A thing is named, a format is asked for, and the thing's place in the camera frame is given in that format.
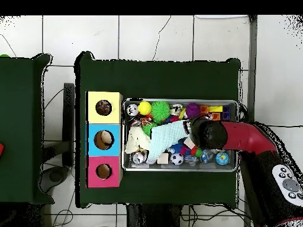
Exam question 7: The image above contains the mint knitted cloth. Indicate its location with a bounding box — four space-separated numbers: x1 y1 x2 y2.
148 119 190 160

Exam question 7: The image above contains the colourful polka dot cloth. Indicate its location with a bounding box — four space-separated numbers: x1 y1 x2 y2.
96 100 112 116

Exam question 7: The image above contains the clear mesh bin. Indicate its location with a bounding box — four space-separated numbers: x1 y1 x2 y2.
121 98 239 173

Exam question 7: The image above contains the wooden box with three holes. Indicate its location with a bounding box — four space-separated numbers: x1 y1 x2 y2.
85 91 124 189

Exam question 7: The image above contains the green spiky rubber ball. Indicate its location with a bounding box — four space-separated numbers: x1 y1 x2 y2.
150 101 171 124
141 122 158 137

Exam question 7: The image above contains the yellow tennis ball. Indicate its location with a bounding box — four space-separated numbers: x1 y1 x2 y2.
137 100 153 116

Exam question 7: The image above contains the cream waffle cloth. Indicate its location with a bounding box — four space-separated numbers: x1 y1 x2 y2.
124 126 152 154

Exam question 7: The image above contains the small soccer ball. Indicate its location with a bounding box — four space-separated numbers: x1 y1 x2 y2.
170 153 185 166

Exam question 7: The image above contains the purple spiky toy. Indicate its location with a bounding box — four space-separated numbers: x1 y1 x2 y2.
185 102 201 119

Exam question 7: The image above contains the dark green table cloth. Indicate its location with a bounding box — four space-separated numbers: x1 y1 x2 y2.
75 51 241 209

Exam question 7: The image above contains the yellow plastic block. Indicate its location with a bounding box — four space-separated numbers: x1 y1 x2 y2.
208 105 224 114

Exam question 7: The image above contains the blue globe ball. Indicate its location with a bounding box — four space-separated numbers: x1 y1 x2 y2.
214 151 230 166

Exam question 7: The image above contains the black stand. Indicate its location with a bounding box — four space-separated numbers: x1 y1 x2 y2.
42 82 76 167

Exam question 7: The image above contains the green covered side table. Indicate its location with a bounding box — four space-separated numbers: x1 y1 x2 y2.
0 53 54 205

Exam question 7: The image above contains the black cable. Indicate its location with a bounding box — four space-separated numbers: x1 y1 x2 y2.
266 123 303 128

